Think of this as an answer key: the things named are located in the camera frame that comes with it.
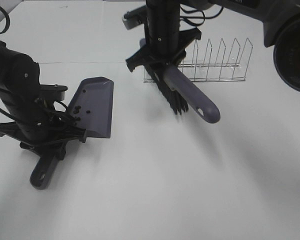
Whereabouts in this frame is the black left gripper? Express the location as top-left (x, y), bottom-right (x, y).
top-left (0, 84), bottom-right (87, 161)

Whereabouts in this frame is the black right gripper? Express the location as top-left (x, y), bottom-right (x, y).
top-left (125, 0), bottom-right (202, 72)

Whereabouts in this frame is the grey brush with black bristles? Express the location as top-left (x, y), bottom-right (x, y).
top-left (145, 63), bottom-right (221, 124)

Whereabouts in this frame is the pile of coffee beans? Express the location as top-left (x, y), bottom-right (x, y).
top-left (72, 88), bottom-right (91, 123)

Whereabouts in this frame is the grey plastic dustpan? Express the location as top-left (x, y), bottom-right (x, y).
top-left (29, 77), bottom-right (114, 190)

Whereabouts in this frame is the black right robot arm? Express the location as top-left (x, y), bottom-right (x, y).
top-left (123, 0), bottom-right (300, 92)

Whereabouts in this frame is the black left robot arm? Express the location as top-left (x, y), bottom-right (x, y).
top-left (0, 41), bottom-right (86, 160)

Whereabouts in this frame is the metal wire rack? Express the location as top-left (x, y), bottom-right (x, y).
top-left (142, 37), bottom-right (253, 84)

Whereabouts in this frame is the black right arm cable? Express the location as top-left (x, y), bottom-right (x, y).
top-left (178, 0), bottom-right (226, 28)

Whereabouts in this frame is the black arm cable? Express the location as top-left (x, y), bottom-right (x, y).
top-left (0, 0), bottom-right (11, 42)
top-left (178, 0), bottom-right (226, 28)

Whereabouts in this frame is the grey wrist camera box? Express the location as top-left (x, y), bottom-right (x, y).
top-left (122, 5), bottom-right (147, 30)

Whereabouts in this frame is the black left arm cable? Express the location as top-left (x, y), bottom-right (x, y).
top-left (0, 0), bottom-right (11, 42)

